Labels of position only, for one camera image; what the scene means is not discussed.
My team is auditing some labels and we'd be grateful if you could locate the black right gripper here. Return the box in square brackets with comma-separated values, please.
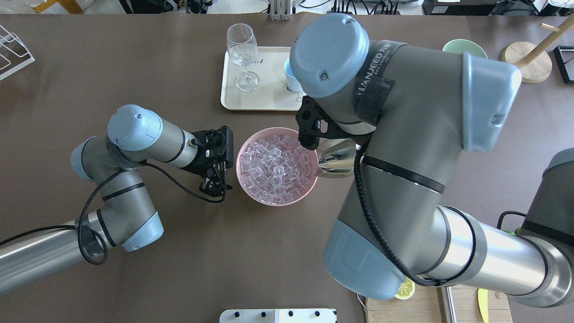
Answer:
[296, 96, 361, 151]

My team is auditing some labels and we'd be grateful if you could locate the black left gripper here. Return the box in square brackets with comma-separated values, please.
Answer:
[181, 126, 234, 197]

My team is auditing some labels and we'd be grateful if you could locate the steel ice scoop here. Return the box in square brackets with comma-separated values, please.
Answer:
[314, 139, 361, 178]

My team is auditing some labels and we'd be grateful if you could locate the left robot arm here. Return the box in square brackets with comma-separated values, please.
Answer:
[0, 104, 234, 296]

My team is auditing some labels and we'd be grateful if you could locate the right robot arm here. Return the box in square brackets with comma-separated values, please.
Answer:
[289, 13, 573, 307]

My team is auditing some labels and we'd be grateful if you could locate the light blue cup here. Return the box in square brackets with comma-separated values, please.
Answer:
[283, 58, 303, 92]

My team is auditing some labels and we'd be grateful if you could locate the clear ice cube pile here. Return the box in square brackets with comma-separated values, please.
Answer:
[240, 135, 314, 203]

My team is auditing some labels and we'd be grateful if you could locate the cream serving tray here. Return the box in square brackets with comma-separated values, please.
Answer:
[221, 46, 305, 112]

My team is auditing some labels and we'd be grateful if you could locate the pink plastic bowl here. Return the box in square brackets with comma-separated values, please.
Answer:
[236, 127, 319, 207]

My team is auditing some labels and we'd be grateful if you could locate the clear wine glass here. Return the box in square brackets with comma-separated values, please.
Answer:
[226, 23, 260, 92]

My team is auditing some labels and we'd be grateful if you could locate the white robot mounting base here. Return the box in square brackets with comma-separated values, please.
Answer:
[219, 307, 338, 323]

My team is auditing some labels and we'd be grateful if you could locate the green ceramic bowl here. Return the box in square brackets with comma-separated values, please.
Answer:
[442, 39, 488, 59]

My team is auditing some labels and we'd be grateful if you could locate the halved lemon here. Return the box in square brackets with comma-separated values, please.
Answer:
[394, 277, 416, 300]

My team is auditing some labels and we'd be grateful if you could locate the bamboo cutting board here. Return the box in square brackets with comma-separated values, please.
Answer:
[365, 285, 513, 323]

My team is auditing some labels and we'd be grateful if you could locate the steel muddler black tip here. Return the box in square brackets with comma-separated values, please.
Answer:
[438, 287, 458, 323]

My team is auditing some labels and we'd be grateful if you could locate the wooden mug tree stand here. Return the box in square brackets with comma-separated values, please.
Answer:
[500, 15, 574, 84]

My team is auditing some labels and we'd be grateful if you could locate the yellow plastic knife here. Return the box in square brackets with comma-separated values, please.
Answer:
[476, 288, 489, 323]

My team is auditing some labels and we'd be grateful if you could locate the white wire cup rack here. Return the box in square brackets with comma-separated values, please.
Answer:
[0, 25, 35, 80]

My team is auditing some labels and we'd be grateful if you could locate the black frame tray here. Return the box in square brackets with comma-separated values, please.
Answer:
[553, 45, 574, 84]

